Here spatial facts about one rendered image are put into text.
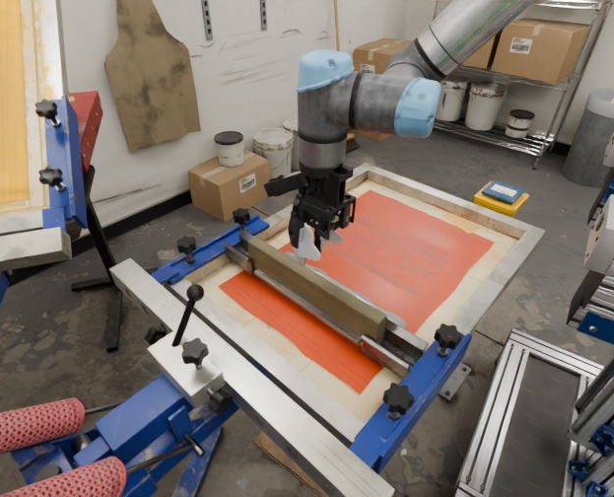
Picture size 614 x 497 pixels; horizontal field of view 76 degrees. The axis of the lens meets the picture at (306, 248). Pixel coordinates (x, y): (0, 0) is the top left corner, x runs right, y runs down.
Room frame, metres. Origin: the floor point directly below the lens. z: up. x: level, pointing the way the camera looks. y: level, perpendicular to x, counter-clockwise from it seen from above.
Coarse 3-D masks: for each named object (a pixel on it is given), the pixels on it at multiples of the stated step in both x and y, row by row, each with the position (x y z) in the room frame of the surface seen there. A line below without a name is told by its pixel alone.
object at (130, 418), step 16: (160, 384) 0.35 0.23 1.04; (128, 400) 0.32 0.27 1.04; (144, 400) 0.32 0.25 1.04; (160, 400) 0.32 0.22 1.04; (176, 400) 0.32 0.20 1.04; (112, 416) 0.30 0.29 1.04; (128, 416) 0.30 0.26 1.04; (144, 416) 0.30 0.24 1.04; (160, 416) 0.30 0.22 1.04; (112, 432) 0.27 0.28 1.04; (128, 432) 0.27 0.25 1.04; (144, 432) 0.28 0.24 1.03; (160, 432) 0.29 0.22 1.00; (112, 448) 0.25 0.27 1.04; (128, 448) 0.26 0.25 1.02; (144, 448) 0.27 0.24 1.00
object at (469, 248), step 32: (416, 224) 0.91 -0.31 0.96; (448, 224) 0.91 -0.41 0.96; (480, 256) 0.77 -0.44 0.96; (352, 288) 0.66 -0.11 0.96; (384, 288) 0.66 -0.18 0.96; (448, 288) 0.66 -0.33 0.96; (320, 320) 0.56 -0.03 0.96; (416, 320) 0.56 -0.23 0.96; (320, 352) 0.48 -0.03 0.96; (352, 352) 0.48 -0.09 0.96; (352, 384) 0.41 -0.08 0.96
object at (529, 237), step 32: (416, 192) 1.05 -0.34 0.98; (288, 224) 0.90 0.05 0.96; (480, 224) 0.91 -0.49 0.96; (512, 224) 0.86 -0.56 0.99; (224, 256) 0.74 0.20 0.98; (512, 256) 0.73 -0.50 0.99; (480, 288) 0.62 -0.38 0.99; (224, 320) 0.53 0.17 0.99; (480, 320) 0.54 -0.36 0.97; (256, 352) 0.45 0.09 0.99; (288, 384) 0.38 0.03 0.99; (320, 416) 0.33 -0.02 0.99; (352, 416) 0.33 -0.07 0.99
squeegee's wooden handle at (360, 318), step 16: (256, 240) 0.70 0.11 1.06; (256, 256) 0.68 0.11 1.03; (272, 256) 0.65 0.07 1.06; (288, 256) 0.64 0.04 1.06; (272, 272) 0.64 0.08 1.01; (288, 272) 0.61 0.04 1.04; (304, 272) 0.59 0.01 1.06; (288, 288) 0.61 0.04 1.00; (304, 288) 0.58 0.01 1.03; (320, 288) 0.55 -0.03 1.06; (336, 288) 0.55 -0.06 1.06; (320, 304) 0.55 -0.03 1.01; (336, 304) 0.52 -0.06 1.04; (352, 304) 0.51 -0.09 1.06; (368, 304) 0.51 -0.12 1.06; (336, 320) 0.52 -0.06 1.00; (352, 320) 0.50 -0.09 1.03; (368, 320) 0.47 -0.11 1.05; (384, 320) 0.47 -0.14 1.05
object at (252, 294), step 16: (368, 192) 1.09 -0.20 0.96; (352, 208) 1.00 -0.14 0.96; (368, 208) 1.00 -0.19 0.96; (384, 208) 1.00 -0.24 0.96; (400, 208) 1.00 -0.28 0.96; (400, 224) 0.91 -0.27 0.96; (320, 256) 0.77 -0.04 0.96; (336, 256) 0.77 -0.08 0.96; (240, 272) 0.71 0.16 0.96; (336, 272) 0.71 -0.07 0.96; (352, 272) 0.71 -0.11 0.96; (224, 288) 0.66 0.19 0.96; (240, 288) 0.66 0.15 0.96; (256, 288) 0.66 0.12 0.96; (272, 288) 0.66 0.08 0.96; (240, 304) 0.60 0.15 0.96; (256, 304) 0.60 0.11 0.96; (272, 304) 0.60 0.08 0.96; (288, 304) 0.60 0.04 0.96; (272, 320) 0.56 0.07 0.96; (288, 320) 0.56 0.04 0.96
